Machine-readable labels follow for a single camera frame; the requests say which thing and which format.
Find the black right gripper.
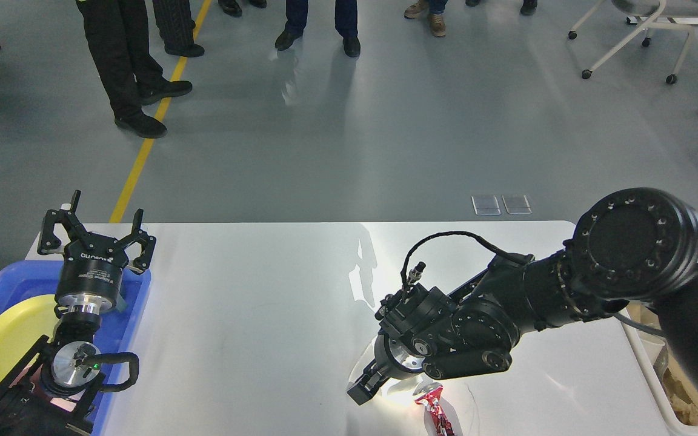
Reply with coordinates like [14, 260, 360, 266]
[347, 334, 424, 405]

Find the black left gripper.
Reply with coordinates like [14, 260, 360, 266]
[36, 190, 157, 312]

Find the white paper napkin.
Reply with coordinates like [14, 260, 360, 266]
[345, 339, 430, 402]

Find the yellow plastic plate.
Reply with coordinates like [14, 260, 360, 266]
[0, 294, 58, 381]

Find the pink ribbed mug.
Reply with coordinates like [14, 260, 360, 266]
[9, 365, 75, 411]

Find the brown paper ball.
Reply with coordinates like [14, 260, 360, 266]
[662, 369, 698, 427]

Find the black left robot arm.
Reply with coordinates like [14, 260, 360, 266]
[0, 190, 157, 435]

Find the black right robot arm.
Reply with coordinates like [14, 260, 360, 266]
[347, 188, 698, 405]

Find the grey-blue mug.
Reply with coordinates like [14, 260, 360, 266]
[115, 285, 128, 313]

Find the red snack wrapper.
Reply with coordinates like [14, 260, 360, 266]
[413, 383, 455, 435]

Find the blue plastic tray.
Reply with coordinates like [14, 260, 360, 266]
[0, 260, 152, 436]

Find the floor outlet cover pair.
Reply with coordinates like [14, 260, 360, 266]
[471, 195, 532, 216]

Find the white plastic bin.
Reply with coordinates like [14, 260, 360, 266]
[622, 325, 698, 435]

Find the white rolling chair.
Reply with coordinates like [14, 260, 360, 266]
[580, 1, 698, 85]

